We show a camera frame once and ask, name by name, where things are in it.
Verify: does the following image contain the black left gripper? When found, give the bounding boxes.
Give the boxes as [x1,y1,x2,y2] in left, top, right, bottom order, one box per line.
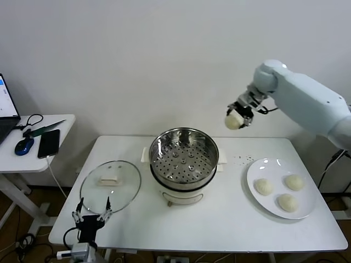
[71,196,114,243]

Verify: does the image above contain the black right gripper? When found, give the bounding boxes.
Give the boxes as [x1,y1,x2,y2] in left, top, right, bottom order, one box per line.
[226,101,254,129]

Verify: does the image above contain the white steamed baozi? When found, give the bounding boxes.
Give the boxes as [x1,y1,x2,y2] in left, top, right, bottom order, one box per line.
[284,174,306,191]
[254,178,274,197]
[277,193,299,213]
[224,113,245,130]

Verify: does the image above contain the round glass pot lid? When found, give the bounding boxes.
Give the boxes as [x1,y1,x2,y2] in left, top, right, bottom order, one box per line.
[80,161,142,215]

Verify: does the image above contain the perforated steel steamer basket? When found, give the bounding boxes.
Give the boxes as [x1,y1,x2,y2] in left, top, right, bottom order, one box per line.
[140,127,228,192]

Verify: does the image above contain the large white plate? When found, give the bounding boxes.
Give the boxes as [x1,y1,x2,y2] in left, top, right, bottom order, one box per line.
[246,158,318,220]

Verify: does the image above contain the black smartphone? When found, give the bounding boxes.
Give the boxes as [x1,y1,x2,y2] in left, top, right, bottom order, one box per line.
[37,129,61,159]

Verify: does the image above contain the white side table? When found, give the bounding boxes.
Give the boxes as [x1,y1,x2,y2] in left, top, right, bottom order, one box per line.
[0,114,76,239]

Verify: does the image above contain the blue computer mouse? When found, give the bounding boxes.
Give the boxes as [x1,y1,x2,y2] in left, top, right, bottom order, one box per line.
[15,138,36,157]

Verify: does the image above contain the green and grey knife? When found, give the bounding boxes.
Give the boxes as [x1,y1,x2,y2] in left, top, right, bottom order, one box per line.
[23,119,67,139]

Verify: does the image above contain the black open laptop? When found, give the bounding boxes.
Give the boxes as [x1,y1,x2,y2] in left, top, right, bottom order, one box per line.
[0,73,22,146]

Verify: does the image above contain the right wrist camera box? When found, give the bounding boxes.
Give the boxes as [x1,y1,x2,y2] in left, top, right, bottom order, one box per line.
[241,87,268,110]

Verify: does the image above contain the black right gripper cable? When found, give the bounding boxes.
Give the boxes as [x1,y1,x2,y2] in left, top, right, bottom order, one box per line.
[257,105,280,115]

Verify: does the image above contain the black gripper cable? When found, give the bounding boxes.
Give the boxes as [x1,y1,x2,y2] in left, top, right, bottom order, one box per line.
[63,226,82,250]
[257,105,280,115]

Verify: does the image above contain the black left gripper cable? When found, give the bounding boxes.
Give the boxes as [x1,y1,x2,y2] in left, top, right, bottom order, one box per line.
[63,226,82,250]

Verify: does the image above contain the white charging cable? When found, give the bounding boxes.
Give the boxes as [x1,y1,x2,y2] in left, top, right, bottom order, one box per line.
[46,155,69,199]

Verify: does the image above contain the black floor cable bundle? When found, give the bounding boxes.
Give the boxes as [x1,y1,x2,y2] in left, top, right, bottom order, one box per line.
[13,232,55,263]

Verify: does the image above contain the black wall power cable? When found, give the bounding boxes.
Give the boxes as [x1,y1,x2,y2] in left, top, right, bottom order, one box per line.
[318,149,351,190]

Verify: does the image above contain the black looped cord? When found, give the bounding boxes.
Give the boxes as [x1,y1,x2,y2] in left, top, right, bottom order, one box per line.
[15,113,44,132]

